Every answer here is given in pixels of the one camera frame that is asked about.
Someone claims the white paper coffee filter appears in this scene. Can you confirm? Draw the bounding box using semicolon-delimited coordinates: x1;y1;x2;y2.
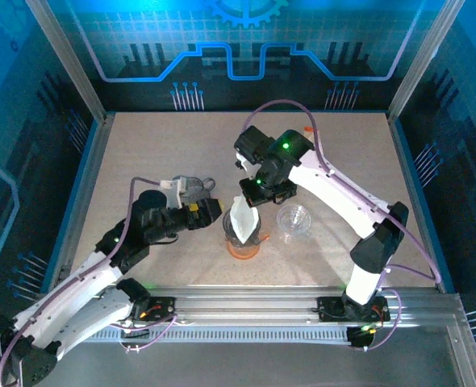
228;195;260;246

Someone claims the clear plastic coffee dripper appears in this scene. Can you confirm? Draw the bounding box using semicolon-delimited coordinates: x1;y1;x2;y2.
276;203;313;246

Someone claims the grey glass coffee server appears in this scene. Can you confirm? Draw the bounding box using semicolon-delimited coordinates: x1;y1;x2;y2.
172;174;217;202

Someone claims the orange glass coffee server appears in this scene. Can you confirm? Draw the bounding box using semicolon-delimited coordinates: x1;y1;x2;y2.
225;233;272;261

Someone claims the grey metal panel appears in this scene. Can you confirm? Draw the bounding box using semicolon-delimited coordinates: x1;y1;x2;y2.
6;314;476;387

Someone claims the black connector box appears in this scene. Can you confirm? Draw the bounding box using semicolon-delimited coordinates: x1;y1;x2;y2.
345;324;375;351

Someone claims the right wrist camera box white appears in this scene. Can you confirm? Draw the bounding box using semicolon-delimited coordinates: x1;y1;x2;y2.
235;152;256;181

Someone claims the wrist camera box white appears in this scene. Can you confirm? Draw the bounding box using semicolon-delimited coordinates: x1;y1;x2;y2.
235;152;256;181
158;176;185;210

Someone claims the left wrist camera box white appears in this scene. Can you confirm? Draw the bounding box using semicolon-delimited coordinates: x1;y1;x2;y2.
158;176;185;210

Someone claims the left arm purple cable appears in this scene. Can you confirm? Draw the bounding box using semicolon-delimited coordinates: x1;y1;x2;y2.
0;177;179;386

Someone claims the aluminium mounting rail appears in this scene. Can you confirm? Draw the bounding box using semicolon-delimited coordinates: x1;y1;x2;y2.
31;284;465;328

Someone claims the aluminium side rail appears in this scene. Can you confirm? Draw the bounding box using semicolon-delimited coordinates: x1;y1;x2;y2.
46;111;116;293
386;114;457;293

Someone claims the slotted grey cable duct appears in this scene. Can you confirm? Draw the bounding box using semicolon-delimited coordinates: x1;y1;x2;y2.
88;325;354;344

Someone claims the aluminium frame post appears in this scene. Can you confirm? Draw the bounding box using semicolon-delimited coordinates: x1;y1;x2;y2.
386;0;467;122
24;0;106;122

